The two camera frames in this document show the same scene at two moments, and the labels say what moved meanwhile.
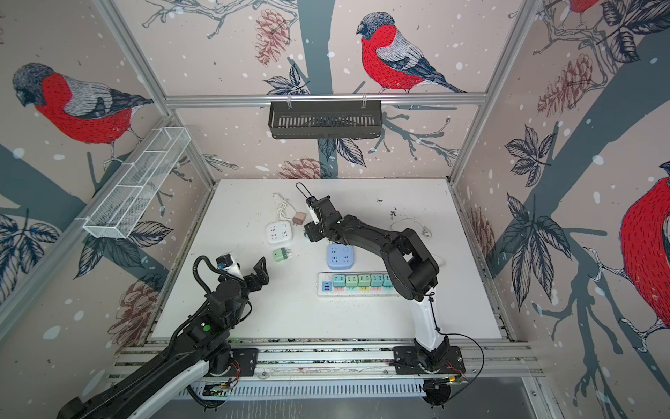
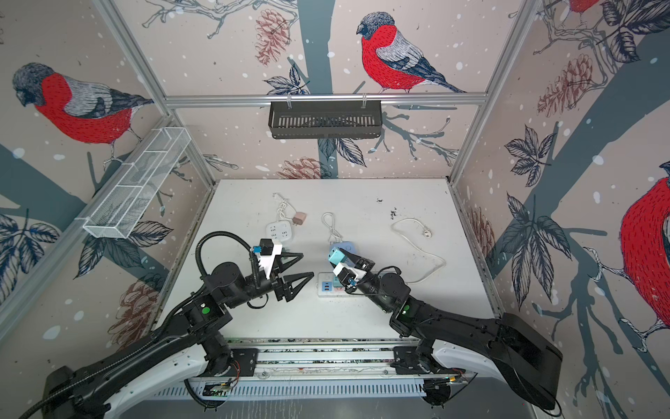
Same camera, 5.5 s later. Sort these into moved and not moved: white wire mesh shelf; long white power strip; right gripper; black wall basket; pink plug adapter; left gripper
Moved: right gripper; left gripper
Not moved: long white power strip; pink plug adapter; black wall basket; white wire mesh shelf
